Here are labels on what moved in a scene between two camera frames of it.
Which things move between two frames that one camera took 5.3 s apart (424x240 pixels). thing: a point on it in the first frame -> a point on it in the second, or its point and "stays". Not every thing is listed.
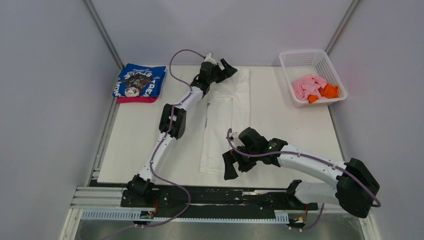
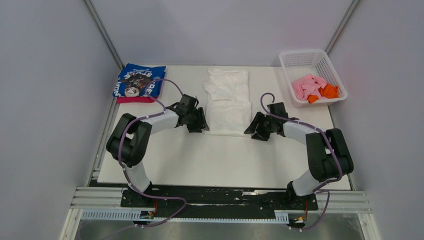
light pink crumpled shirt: x=308 y=85 stays
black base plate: x=215 y=201 stays
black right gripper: x=230 y=158 -> x=257 y=119
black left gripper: x=228 y=70 -> x=202 y=123
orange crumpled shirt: x=328 y=91 stays
